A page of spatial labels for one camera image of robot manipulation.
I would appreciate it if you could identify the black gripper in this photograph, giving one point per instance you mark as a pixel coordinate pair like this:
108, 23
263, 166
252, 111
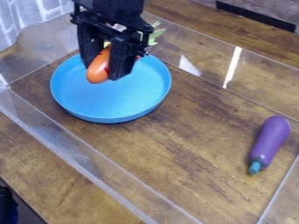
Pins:
110, 20

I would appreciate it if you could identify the clear acrylic enclosure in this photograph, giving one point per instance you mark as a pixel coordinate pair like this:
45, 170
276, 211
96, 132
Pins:
173, 167

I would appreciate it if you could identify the purple toy eggplant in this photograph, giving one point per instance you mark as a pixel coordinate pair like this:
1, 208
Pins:
273, 133

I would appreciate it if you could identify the blue round tray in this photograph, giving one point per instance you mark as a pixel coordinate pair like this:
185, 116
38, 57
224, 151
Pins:
114, 101

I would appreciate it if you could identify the white curtain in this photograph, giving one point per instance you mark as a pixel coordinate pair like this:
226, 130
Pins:
21, 13

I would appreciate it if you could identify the orange toy carrot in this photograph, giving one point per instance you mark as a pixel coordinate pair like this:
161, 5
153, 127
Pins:
97, 69

